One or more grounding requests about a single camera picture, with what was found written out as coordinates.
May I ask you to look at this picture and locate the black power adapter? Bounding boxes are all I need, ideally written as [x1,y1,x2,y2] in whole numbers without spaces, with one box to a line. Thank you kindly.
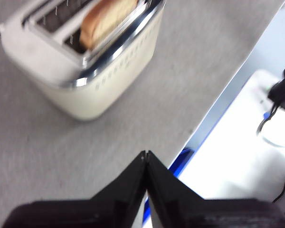
[267,60,285,111]

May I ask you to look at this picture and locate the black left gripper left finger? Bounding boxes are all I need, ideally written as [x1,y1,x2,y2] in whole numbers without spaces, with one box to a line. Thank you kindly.
[2,150,147,228]

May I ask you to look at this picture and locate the cream and chrome toaster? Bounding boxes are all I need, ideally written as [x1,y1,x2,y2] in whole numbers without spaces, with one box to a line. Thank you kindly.
[1,0,166,122]

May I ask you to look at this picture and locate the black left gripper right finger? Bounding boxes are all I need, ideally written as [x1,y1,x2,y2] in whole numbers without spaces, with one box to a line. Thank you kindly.
[146,149,285,228]

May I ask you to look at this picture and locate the bread slice with brown crust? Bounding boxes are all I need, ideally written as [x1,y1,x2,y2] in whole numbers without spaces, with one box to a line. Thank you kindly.
[79,0,140,50]

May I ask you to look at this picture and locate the white power strip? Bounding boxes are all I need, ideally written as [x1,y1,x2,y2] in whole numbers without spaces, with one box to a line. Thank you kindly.
[247,70,285,114]

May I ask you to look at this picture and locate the thin black cable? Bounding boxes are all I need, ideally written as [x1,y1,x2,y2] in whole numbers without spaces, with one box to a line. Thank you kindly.
[272,170,285,203]

